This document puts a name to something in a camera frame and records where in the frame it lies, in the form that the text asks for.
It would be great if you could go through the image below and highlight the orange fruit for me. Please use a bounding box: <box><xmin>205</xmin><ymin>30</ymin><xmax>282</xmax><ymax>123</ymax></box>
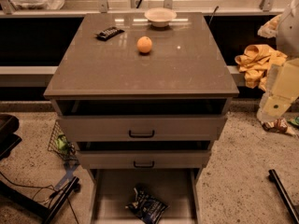
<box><xmin>136</xmin><ymin>36</ymin><xmax>152</xmax><ymax>53</ymax></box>

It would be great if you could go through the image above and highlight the green packet on floor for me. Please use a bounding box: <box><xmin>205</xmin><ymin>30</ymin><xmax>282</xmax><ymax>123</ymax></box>
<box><xmin>288</xmin><ymin>117</ymin><xmax>299</xmax><ymax>127</ymax></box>

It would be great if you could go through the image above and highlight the blue chip bag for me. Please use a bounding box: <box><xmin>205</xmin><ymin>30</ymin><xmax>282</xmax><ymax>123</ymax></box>
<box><xmin>125</xmin><ymin>188</ymin><xmax>168</xmax><ymax>224</ymax></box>

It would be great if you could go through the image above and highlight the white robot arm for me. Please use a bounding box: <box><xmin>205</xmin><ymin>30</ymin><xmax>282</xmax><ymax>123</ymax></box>
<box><xmin>257</xmin><ymin>0</ymin><xmax>299</xmax><ymax>122</ymax></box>

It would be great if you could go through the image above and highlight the brown snack bag on floor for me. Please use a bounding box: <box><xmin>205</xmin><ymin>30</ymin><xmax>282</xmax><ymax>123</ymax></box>
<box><xmin>262</xmin><ymin>118</ymin><xmax>296</xmax><ymax>136</ymax></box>

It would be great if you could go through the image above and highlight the wire basket with green item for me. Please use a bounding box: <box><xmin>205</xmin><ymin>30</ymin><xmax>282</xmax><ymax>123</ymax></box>
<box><xmin>48</xmin><ymin>122</ymin><xmax>77</xmax><ymax>161</ymax></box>

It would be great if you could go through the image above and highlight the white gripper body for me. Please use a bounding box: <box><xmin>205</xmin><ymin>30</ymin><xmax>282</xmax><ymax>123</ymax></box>
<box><xmin>257</xmin><ymin>58</ymin><xmax>299</xmax><ymax>122</ymax></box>

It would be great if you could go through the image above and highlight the bottom grey open drawer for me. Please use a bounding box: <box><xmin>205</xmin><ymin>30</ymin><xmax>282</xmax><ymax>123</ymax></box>
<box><xmin>90</xmin><ymin>169</ymin><xmax>201</xmax><ymax>224</ymax></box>

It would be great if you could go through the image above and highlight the dark candy bar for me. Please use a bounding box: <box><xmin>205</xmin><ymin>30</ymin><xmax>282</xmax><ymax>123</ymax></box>
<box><xmin>96</xmin><ymin>27</ymin><xmax>123</xmax><ymax>41</ymax></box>

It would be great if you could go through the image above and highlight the yellow cloth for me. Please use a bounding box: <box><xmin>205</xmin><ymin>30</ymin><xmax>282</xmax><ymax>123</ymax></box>
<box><xmin>235</xmin><ymin>44</ymin><xmax>288</xmax><ymax>91</ymax></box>

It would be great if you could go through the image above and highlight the black stand base left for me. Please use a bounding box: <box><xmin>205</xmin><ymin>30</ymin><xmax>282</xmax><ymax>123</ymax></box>
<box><xmin>0</xmin><ymin>175</ymin><xmax>81</xmax><ymax>224</ymax></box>

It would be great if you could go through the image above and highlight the white bowl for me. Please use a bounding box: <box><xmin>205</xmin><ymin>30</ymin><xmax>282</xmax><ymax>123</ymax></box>
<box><xmin>144</xmin><ymin>7</ymin><xmax>177</xmax><ymax>28</ymax></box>

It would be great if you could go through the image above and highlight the black bar right floor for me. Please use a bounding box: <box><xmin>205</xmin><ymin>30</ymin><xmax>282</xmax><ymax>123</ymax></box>
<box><xmin>268</xmin><ymin>169</ymin><xmax>299</xmax><ymax>224</ymax></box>

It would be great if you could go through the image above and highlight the grey drawer cabinet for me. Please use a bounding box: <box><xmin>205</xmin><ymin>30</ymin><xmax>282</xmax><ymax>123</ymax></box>
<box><xmin>43</xmin><ymin>12</ymin><xmax>240</xmax><ymax>185</ymax></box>

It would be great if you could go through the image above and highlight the top grey drawer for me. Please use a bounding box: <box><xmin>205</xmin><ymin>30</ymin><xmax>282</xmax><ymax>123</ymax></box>
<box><xmin>58</xmin><ymin>115</ymin><xmax>227</xmax><ymax>142</ymax></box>

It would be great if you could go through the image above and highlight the black cable on floor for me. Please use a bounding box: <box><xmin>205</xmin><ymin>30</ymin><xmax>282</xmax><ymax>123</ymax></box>
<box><xmin>0</xmin><ymin>171</ymin><xmax>80</xmax><ymax>224</ymax></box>

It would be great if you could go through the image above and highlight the middle grey drawer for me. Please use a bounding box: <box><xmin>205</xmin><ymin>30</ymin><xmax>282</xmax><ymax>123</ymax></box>
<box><xmin>77</xmin><ymin>150</ymin><xmax>211</xmax><ymax>169</ymax></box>

